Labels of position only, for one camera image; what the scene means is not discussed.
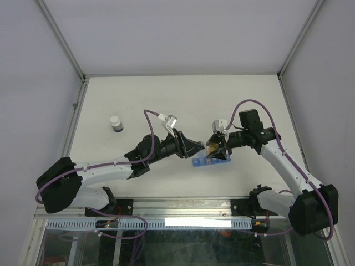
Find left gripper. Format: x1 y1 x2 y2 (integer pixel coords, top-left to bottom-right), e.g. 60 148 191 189
147 128 204 164

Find clear bottle orange pills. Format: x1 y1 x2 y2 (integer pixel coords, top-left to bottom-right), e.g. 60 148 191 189
205 141 219 155

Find blue weekly pill organizer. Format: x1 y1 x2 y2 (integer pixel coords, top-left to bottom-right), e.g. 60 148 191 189
192 150 231 167

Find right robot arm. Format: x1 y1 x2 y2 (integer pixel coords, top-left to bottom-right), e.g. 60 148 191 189
206 109 339 236

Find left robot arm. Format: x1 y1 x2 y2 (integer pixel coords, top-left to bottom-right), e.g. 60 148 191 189
36 130 204 215

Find white capped pill bottle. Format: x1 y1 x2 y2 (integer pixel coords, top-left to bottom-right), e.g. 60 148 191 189
110 116 124 132

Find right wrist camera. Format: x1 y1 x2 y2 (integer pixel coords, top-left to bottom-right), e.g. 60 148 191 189
212 119 229 135

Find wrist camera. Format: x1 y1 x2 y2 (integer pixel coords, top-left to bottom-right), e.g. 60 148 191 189
212 119 229 135
158 113 178 135

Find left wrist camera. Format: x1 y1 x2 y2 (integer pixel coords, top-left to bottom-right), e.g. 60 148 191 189
158 113 178 135

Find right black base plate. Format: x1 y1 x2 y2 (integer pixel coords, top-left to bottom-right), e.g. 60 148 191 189
230 198 278 219

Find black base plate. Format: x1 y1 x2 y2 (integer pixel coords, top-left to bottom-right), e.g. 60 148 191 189
99 198 134 215
230 198 278 219

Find aluminium mounting rail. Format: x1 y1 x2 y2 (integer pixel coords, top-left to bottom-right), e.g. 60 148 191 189
34 196 281 221

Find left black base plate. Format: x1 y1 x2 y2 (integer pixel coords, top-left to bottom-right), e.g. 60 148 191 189
99 198 134 215

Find grey slotted cable duct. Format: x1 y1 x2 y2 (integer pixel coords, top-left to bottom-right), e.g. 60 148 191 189
46 218 252 231

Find left aluminium frame post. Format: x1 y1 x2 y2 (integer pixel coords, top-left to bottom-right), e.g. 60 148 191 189
34 0 85 80

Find aluminium frame post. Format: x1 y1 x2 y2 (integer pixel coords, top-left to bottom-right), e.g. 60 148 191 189
34 0 85 80
277 0 327 80

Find right aluminium frame post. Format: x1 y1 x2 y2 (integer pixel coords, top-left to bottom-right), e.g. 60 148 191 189
277 0 327 80

